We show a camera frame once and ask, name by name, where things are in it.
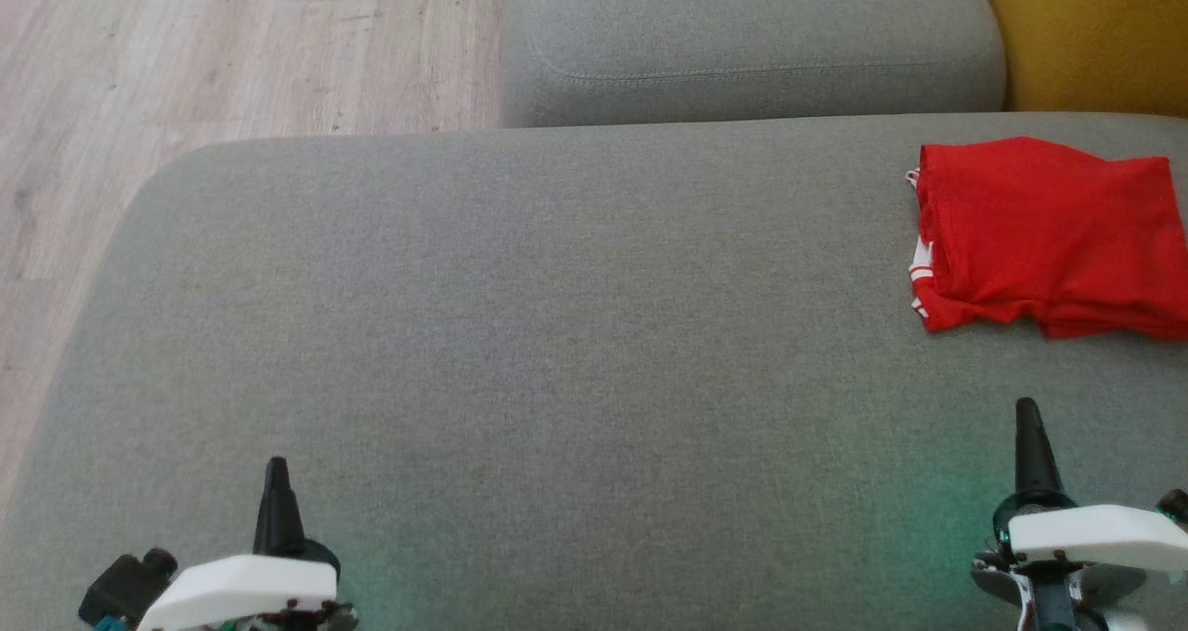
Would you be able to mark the large yellow sofa back cushion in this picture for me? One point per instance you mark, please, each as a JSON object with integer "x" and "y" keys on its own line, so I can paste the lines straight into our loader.
{"x": 1095, "y": 28}

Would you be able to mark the large grey sofa seat cushion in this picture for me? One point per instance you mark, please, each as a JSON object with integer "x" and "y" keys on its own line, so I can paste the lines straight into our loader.
{"x": 742, "y": 28}

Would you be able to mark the red basketball jersey white trim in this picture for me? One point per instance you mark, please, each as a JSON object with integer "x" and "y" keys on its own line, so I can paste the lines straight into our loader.
{"x": 1049, "y": 223}

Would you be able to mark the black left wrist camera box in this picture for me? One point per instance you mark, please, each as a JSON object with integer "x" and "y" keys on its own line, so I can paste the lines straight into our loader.
{"x": 125, "y": 585}

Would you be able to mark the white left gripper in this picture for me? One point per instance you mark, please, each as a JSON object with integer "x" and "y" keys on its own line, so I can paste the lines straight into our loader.
{"x": 241, "y": 589}

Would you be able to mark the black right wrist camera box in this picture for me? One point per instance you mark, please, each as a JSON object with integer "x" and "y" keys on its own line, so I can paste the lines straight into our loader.
{"x": 1175, "y": 506}

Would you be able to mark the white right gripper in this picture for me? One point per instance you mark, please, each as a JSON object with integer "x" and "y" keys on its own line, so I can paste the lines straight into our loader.
{"x": 1095, "y": 534}

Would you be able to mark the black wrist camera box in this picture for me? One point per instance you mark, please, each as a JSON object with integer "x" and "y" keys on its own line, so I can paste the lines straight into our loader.
{"x": 125, "y": 585}
{"x": 1175, "y": 506}

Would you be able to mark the grey sofa chaise cushion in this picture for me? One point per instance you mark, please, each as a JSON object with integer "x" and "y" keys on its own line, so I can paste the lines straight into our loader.
{"x": 557, "y": 334}

